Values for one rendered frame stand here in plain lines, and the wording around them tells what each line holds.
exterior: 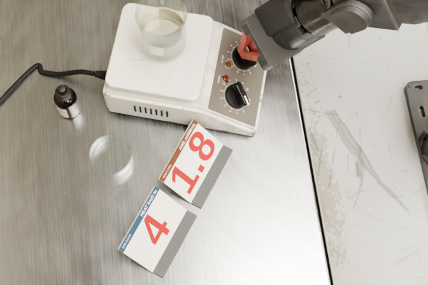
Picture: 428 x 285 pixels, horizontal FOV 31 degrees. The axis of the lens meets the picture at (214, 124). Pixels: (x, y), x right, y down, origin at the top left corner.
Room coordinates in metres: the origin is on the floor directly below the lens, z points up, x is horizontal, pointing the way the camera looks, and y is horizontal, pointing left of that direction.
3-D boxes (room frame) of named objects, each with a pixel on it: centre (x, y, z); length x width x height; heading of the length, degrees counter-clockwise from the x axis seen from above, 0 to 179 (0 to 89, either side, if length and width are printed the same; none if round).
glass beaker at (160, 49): (0.44, 0.07, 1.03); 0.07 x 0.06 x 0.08; 34
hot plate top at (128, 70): (0.42, 0.07, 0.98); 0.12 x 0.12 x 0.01; 84
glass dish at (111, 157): (0.31, 0.13, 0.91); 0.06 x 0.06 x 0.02
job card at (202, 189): (0.30, 0.02, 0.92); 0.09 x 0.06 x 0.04; 157
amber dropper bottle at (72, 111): (0.37, 0.19, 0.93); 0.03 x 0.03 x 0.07
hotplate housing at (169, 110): (0.42, 0.05, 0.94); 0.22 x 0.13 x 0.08; 84
